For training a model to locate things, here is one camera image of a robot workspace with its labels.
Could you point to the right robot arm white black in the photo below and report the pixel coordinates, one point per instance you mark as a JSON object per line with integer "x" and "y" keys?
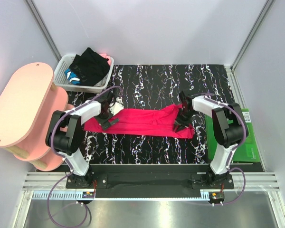
{"x": 229, "y": 127}

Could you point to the left aluminium frame post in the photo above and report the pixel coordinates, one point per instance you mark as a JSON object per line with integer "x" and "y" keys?
{"x": 43, "y": 28}

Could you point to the white plastic laundry basket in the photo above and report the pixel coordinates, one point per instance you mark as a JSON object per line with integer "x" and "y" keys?
{"x": 61, "y": 81}

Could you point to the pink three tier shelf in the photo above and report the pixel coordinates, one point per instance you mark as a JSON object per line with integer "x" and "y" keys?
{"x": 26, "y": 106}

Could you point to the blue white garment in basket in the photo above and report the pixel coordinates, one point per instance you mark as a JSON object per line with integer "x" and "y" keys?
{"x": 72, "y": 77}

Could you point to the aluminium rail front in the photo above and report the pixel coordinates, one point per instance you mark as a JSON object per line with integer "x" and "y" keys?
{"x": 255, "y": 181}

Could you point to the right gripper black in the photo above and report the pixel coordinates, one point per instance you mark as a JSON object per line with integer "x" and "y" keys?
{"x": 178, "y": 120}

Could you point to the right aluminium frame post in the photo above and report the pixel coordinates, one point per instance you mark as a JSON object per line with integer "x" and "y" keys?
{"x": 257, "y": 24}

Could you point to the black t shirt in basket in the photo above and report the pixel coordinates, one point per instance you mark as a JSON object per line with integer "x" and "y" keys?
{"x": 90, "y": 67}

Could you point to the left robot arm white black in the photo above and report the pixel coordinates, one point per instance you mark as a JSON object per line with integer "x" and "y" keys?
{"x": 66, "y": 129}

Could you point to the right small controller board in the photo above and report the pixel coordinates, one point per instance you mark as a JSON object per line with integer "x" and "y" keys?
{"x": 217, "y": 196}

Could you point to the light pink garment in basket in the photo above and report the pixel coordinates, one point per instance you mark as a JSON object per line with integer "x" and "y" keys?
{"x": 104, "y": 55}

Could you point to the black marble pattern mat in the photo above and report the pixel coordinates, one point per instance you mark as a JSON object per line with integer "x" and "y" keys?
{"x": 154, "y": 87}

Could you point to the left small controller board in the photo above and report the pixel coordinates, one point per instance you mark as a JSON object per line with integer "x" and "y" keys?
{"x": 88, "y": 195}

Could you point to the pink red t shirt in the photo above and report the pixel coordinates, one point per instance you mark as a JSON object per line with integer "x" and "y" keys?
{"x": 143, "y": 122}

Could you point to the aluminium frame post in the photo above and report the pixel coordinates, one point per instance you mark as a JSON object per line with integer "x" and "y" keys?
{"x": 43, "y": 28}
{"x": 257, "y": 24}

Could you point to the green cutting mat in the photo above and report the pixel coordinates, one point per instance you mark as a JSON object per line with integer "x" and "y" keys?
{"x": 248, "y": 152}

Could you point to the small controller board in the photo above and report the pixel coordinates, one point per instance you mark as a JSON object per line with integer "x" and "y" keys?
{"x": 217, "y": 196}
{"x": 88, "y": 195}

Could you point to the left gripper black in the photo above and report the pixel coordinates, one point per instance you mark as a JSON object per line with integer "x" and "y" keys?
{"x": 105, "y": 123}

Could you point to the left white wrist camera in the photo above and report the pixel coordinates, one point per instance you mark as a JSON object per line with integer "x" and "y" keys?
{"x": 116, "y": 105}

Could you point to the white slotted cable duct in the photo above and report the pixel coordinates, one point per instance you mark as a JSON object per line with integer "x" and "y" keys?
{"x": 116, "y": 196}

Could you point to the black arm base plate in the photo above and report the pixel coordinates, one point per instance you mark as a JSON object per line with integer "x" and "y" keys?
{"x": 156, "y": 179}

